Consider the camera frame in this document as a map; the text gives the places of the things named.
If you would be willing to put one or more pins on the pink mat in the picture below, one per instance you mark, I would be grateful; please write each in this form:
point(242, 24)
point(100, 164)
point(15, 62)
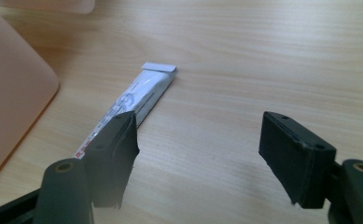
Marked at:
point(12, 96)

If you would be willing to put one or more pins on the white toothpaste tube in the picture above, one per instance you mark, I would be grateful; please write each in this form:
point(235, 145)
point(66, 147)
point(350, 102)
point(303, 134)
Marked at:
point(145, 93)

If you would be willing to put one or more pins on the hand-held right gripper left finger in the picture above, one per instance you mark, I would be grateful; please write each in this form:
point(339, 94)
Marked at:
point(112, 158)

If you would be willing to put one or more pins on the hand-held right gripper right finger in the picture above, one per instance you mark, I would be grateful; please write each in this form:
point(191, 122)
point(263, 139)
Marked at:
point(297, 158)

